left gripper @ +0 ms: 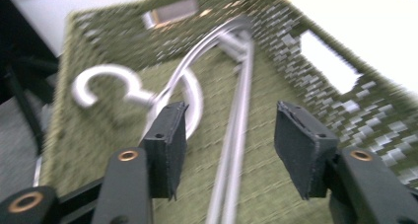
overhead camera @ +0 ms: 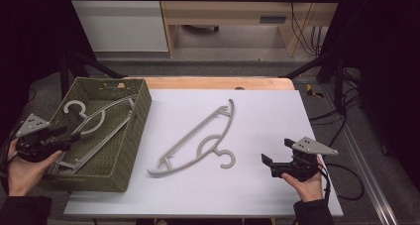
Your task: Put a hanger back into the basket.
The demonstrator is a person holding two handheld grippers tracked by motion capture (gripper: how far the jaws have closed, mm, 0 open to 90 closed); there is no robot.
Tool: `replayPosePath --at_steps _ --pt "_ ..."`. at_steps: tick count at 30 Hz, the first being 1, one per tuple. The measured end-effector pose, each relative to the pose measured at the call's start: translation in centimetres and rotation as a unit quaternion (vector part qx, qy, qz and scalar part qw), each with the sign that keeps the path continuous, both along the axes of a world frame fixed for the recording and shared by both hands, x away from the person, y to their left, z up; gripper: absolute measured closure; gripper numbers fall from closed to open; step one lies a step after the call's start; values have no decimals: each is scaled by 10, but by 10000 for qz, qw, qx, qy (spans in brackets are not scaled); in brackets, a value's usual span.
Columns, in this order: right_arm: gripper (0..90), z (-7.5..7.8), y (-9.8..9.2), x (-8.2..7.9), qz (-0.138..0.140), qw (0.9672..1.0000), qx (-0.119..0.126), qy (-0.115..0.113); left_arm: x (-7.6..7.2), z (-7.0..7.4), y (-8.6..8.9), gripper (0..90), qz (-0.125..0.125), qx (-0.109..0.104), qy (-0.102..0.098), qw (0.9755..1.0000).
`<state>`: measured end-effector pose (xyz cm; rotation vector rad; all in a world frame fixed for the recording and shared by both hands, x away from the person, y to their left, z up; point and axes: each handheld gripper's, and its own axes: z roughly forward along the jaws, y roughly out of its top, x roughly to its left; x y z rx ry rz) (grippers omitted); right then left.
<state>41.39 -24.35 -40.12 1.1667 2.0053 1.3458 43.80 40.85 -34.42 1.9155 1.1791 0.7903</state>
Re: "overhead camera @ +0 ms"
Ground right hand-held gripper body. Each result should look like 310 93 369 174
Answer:
270 136 339 181

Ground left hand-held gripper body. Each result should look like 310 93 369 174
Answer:
15 113 72 164

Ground grey plastic hanger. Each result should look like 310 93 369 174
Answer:
53 97 137 176
147 98 238 178
49 94 138 175

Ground green woven basket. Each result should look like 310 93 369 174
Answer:
39 76 153 193

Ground person's right hand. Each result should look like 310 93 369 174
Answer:
280 155 327 203

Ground person's left hand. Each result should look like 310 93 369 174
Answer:
7 140 63 197

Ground white table sheet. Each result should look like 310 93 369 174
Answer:
63 88 345 218

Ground yellow and black tape piece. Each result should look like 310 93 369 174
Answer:
305 83 325 99

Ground black metal stand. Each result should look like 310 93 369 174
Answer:
58 48 127 99
282 48 349 115

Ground black curtain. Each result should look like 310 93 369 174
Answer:
0 0 97 144
325 0 420 189

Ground white cabinet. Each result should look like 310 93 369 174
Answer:
65 0 169 53

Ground light wooden cabinet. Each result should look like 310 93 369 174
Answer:
157 0 345 58

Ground office chair base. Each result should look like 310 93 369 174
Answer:
180 24 221 34

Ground black floor cables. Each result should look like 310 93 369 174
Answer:
309 67 365 149

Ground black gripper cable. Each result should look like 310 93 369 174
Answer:
317 162 366 201

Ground metal floor rail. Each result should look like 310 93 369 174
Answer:
321 85 401 225

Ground black cables under desk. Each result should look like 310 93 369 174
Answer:
286 0 324 57

